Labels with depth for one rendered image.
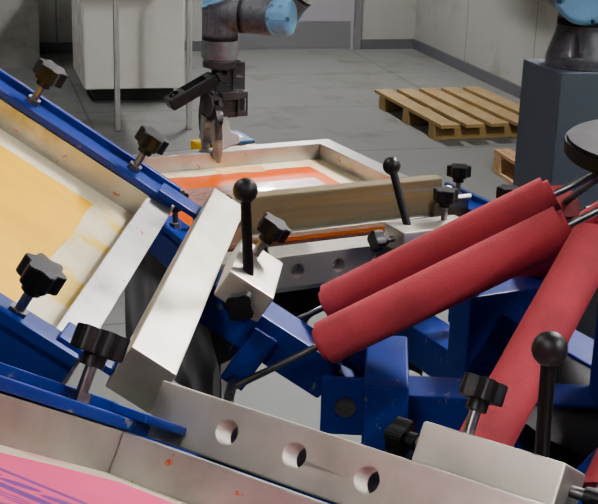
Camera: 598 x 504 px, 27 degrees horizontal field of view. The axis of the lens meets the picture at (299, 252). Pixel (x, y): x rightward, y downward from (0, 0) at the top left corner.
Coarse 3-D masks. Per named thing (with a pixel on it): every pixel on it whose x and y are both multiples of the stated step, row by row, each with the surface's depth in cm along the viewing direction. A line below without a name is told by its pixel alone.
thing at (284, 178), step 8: (280, 168) 268; (288, 168) 268; (296, 168) 268; (304, 168) 268; (312, 168) 269; (232, 176) 260; (240, 176) 260; (248, 176) 261; (256, 176) 261; (264, 176) 261; (272, 176) 261; (280, 176) 261; (288, 176) 262; (296, 176) 262; (304, 176) 262; (312, 176) 262; (320, 176) 262; (328, 176) 263; (256, 184) 255; (264, 184) 255; (272, 184) 255; (280, 184) 255; (288, 184) 255; (296, 184) 256; (304, 184) 256; (312, 184) 256; (320, 184) 256; (328, 184) 256
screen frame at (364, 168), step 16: (256, 144) 273; (272, 144) 274; (288, 144) 274; (304, 144) 275; (320, 144) 276; (336, 144) 275; (144, 160) 259; (160, 160) 260; (176, 160) 262; (192, 160) 264; (208, 160) 265; (224, 160) 267; (240, 160) 269; (256, 160) 270; (272, 160) 272; (288, 160) 274; (336, 160) 270; (352, 160) 263; (368, 160) 262; (368, 176) 258; (384, 176) 252; (400, 176) 250; (288, 288) 195; (304, 288) 196
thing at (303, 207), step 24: (264, 192) 209; (288, 192) 210; (312, 192) 212; (336, 192) 214; (360, 192) 216; (384, 192) 218; (408, 192) 220; (432, 192) 223; (288, 216) 211; (312, 216) 213; (336, 216) 215; (360, 216) 217; (384, 216) 220
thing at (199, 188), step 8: (200, 176) 259; (208, 176) 260; (216, 176) 260; (224, 176) 260; (184, 184) 253; (192, 184) 253; (200, 184) 253; (208, 184) 254; (216, 184) 254; (224, 184) 254; (232, 184) 254; (192, 192) 247; (200, 192) 248; (208, 192) 248; (224, 192) 248; (232, 192) 248; (192, 200) 242; (200, 200) 242; (184, 216) 232
